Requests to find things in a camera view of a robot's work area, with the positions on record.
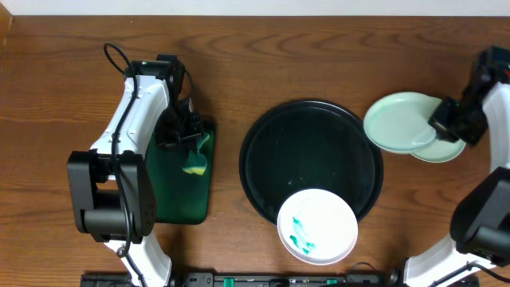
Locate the white plate with green stain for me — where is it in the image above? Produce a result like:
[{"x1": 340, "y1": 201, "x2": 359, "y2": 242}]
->
[{"x1": 277, "y1": 189, "x2": 359, "y2": 265}]

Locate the green rectangular tray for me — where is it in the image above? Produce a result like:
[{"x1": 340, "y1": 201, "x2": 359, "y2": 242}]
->
[{"x1": 145, "y1": 121, "x2": 216, "y2": 225}]

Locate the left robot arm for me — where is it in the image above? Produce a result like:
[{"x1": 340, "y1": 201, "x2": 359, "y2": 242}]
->
[{"x1": 67, "y1": 54, "x2": 206, "y2": 286}]

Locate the round black serving tray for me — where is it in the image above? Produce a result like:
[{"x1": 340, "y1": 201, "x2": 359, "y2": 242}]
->
[{"x1": 239, "y1": 100, "x2": 384, "y2": 224}]

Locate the mint plate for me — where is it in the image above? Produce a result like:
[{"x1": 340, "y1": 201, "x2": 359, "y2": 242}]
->
[
  {"x1": 363, "y1": 92, "x2": 441, "y2": 154},
  {"x1": 412, "y1": 140, "x2": 466, "y2": 163}
]

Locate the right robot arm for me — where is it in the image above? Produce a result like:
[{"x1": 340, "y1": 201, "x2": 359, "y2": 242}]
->
[{"x1": 388, "y1": 46, "x2": 509, "y2": 286}]

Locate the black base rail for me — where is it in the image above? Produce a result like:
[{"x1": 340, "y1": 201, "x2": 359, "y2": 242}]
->
[{"x1": 79, "y1": 273, "x2": 388, "y2": 287}]

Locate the green yellow sponge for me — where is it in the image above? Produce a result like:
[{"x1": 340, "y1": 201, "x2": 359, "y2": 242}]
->
[{"x1": 182, "y1": 132, "x2": 210, "y2": 175}]

